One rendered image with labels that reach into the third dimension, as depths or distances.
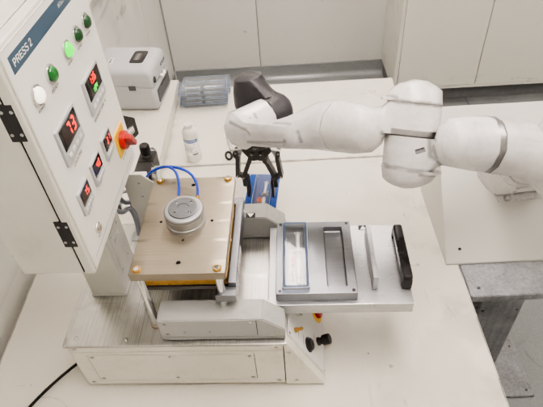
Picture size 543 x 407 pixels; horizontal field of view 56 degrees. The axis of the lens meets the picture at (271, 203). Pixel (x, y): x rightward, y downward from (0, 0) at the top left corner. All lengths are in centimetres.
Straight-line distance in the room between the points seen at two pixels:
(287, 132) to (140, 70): 92
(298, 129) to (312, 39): 248
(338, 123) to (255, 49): 257
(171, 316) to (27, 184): 39
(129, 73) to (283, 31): 177
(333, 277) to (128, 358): 47
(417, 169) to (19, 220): 72
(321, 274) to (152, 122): 106
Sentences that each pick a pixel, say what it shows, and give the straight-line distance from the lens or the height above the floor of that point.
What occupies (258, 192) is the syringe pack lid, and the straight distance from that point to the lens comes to 159.
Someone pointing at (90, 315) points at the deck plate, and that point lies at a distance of 119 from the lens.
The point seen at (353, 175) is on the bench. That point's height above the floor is 75.
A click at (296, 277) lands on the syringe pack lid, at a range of 106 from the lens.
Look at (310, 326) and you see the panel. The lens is 121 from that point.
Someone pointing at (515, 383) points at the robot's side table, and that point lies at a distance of 219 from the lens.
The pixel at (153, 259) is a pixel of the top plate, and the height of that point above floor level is 111.
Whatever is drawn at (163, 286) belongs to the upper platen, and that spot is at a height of 103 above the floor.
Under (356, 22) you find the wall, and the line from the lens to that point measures 356.
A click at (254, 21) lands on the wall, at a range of 350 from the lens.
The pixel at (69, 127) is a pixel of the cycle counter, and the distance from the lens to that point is 86.
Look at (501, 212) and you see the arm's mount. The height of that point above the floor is 85.
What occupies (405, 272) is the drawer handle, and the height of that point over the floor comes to 101.
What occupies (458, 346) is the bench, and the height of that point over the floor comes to 75.
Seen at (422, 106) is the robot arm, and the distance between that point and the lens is 104.
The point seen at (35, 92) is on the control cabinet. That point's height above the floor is 149.
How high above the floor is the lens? 184
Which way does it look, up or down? 44 degrees down
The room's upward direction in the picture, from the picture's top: 4 degrees counter-clockwise
